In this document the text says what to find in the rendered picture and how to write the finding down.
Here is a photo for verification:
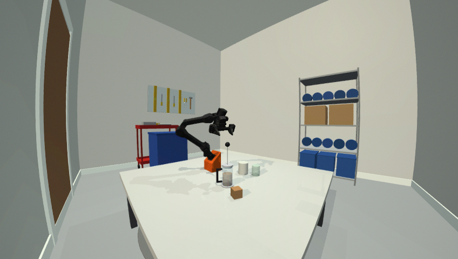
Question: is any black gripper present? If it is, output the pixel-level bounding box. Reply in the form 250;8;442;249
208;120;235;136

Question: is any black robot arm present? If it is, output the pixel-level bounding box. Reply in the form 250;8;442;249
176;108;228;160

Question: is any french press coffee plunger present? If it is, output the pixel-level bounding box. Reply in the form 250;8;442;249
216;142;234;188

